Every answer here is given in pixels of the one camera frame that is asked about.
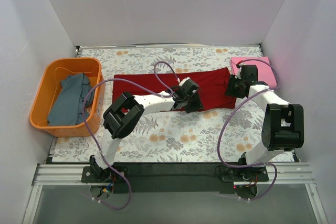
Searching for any red t shirt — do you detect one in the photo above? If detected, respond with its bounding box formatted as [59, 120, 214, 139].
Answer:
[112, 68, 236, 111]

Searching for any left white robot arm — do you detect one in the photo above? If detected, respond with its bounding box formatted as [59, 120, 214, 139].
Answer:
[89, 77, 203, 182]

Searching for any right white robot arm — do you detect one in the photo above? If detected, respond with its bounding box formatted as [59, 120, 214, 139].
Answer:
[226, 65, 305, 181]

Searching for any folded pink t shirt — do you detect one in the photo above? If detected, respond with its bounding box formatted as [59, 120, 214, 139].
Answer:
[230, 57, 277, 88]

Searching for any grey blue t shirt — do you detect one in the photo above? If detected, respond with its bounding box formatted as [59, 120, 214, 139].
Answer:
[47, 73, 95, 126]

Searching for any orange plastic tub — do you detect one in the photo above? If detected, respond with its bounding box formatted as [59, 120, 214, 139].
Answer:
[29, 58, 103, 137]

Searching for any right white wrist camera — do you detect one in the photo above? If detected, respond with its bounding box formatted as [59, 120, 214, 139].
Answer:
[235, 62, 242, 79]

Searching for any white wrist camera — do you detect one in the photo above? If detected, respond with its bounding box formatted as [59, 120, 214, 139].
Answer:
[235, 62, 242, 79]
[179, 77, 191, 87]

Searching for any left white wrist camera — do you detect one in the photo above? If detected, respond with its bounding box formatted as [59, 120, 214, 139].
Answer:
[179, 77, 191, 87]

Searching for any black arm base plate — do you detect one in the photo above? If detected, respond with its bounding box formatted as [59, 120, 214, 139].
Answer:
[81, 163, 269, 194]

